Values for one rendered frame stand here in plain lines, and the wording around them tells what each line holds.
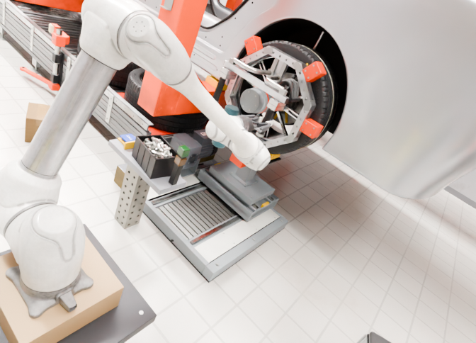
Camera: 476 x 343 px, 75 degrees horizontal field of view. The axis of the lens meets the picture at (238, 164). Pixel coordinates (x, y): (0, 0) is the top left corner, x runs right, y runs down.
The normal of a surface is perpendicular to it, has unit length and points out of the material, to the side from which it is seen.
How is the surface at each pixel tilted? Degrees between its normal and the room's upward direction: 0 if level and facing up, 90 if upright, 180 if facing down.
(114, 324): 0
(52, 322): 3
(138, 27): 58
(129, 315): 0
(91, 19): 75
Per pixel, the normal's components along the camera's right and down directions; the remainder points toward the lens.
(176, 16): -0.60, 0.19
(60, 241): 0.72, 0.21
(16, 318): 0.36, -0.77
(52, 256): 0.50, 0.42
